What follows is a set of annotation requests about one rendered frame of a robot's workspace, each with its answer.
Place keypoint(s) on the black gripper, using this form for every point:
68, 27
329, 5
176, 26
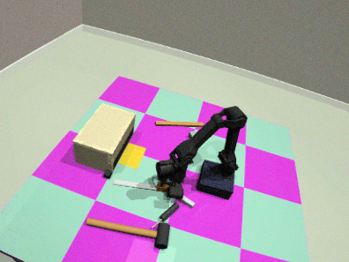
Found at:
175, 189

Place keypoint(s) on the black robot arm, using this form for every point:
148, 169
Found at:
187, 150

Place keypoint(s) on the brown cylinder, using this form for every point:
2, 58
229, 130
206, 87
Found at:
164, 187

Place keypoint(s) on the beige low cabinet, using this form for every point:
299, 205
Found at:
103, 139

